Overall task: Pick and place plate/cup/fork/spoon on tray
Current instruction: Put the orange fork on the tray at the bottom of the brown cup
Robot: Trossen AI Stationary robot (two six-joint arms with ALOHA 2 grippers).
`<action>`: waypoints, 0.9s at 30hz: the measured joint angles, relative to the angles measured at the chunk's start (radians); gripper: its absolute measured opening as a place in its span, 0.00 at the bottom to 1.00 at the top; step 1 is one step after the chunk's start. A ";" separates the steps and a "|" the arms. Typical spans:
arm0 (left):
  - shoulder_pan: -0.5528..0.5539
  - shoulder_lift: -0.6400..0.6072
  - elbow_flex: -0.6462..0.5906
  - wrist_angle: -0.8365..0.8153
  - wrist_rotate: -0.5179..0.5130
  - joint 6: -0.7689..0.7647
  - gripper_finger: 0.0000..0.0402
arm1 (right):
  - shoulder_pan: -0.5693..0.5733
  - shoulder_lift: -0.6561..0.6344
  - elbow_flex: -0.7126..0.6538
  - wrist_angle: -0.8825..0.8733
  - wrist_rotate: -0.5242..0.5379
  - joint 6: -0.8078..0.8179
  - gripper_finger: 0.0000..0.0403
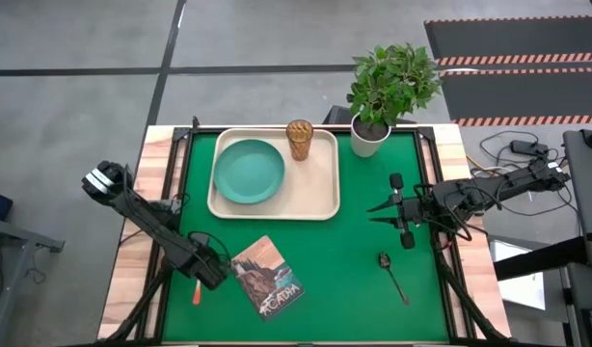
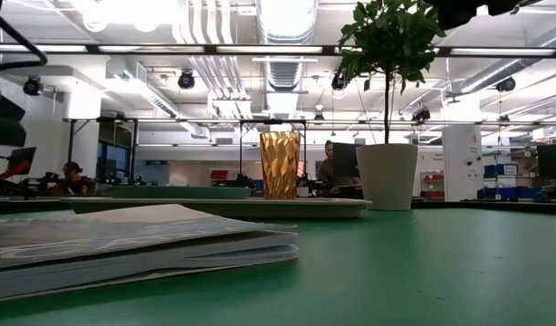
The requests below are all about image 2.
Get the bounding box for amber faceted plastic cup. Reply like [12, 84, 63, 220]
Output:
[259, 130, 302, 201]

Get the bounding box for green round plate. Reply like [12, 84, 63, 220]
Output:
[106, 185, 254, 201]

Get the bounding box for beige oval serving tray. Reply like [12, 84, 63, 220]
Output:
[60, 196, 374, 222]

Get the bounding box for white column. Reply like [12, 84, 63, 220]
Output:
[442, 124, 484, 203]

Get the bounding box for blue storage bins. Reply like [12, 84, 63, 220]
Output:
[483, 162, 520, 177]

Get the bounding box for green plant in white pot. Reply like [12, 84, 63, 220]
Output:
[338, 0, 447, 212]

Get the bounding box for black computer monitor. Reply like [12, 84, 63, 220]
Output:
[5, 146, 38, 177]
[536, 143, 556, 180]
[332, 142, 364, 179]

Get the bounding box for person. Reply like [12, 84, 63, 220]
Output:
[316, 139, 363, 189]
[50, 160, 91, 197]

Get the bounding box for red storage bins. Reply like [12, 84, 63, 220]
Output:
[209, 169, 230, 187]

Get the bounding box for grey paperback magazine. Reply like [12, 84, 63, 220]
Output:
[0, 203, 301, 303]

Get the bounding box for silver ventilation duct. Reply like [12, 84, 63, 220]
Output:
[254, 0, 320, 92]

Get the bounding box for black overhead frame bar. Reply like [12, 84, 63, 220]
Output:
[0, 43, 556, 59]

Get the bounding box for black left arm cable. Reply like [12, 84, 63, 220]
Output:
[0, 0, 50, 76]

